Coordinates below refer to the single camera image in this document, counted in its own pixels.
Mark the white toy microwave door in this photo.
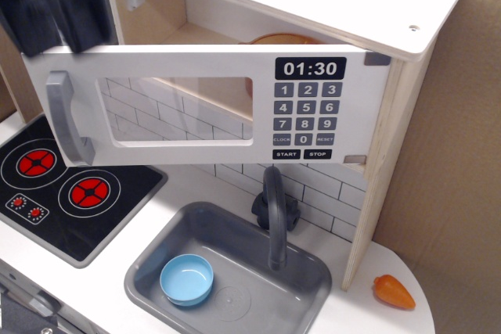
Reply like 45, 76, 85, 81
24, 45, 391, 166

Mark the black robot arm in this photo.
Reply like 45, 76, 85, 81
1, 0, 114, 57

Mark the orange bowl inside microwave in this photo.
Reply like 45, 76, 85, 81
238, 33, 328, 99

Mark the wooden toy microwave cabinet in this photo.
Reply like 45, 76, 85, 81
110, 0, 459, 289

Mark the dark grey toy faucet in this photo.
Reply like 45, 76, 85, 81
251, 166, 301, 271

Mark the light blue bowl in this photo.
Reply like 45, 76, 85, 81
159, 254, 214, 307

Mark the grey toy sink basin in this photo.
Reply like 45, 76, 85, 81
124, 202, 332, 333

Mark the black toy stovetop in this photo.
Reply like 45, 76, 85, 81
1, 116, 168, 268

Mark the orange toy carrot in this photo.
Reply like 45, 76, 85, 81
373, 275, 416, 310

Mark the brown cardboard panel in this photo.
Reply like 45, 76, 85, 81
373, 0, 500, 333

